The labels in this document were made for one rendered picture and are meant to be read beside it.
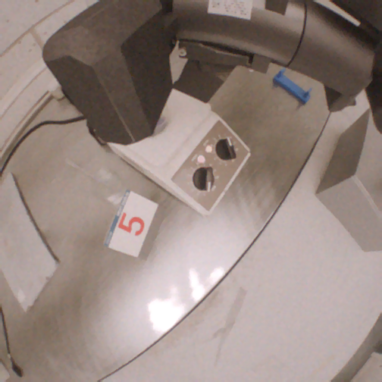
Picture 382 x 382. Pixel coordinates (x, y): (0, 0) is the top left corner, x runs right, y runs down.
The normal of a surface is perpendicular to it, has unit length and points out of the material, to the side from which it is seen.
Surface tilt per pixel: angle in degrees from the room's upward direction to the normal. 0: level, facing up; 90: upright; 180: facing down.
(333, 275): 0
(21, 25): 90
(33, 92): 90
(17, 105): 90
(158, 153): 0
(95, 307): 0
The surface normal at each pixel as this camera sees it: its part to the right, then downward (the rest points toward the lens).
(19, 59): 0.75, 0.63
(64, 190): -0.02, -0.25
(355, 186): -0.66, 0.73
